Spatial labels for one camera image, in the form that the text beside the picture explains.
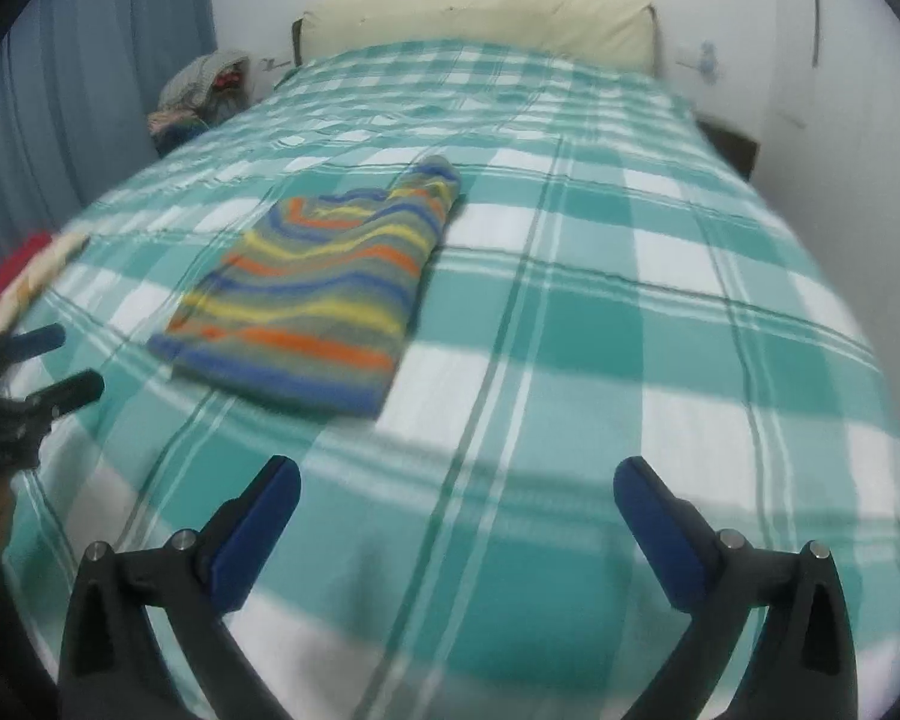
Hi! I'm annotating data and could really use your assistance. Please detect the blue curtain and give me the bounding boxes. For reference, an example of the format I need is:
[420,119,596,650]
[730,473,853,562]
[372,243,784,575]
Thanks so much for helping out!
[0,0,218,278]

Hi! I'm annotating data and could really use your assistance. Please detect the dark wooden nightstand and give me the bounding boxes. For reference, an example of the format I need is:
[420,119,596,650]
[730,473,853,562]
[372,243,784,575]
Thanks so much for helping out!
[696,114,762,181]

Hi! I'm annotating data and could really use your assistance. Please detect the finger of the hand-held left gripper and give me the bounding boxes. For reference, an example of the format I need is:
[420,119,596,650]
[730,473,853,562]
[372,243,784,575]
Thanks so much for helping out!
[1,323,68,362]
[11,369,107,419]

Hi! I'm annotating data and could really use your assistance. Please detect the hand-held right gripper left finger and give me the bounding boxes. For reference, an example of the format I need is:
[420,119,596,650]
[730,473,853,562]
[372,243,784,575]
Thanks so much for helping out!
[58,454,302,720]

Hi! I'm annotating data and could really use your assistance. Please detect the teal checked bed sheet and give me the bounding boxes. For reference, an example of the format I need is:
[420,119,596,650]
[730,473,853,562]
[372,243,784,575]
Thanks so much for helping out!
[4,37,900,720]

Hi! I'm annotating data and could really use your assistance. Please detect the cream pillow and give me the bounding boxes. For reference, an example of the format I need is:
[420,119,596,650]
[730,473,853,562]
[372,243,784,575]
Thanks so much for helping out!
[292,0,659,77]

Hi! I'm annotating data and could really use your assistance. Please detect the pile of mixed clothes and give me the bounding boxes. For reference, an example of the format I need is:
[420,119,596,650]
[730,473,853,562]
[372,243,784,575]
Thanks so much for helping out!
[147,49,254,158]

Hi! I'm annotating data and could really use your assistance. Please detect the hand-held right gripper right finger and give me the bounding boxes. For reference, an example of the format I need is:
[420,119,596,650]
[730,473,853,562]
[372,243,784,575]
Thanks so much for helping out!
[613,456,860,720]

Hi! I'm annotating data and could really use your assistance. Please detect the multicoloured striped small shirt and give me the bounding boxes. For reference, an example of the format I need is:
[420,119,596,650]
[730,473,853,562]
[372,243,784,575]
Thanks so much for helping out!
[147,154,463,421]

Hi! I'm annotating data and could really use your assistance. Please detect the red and white cloth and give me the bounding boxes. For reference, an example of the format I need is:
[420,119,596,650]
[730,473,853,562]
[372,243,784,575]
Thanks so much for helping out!
[0,231,91,335]

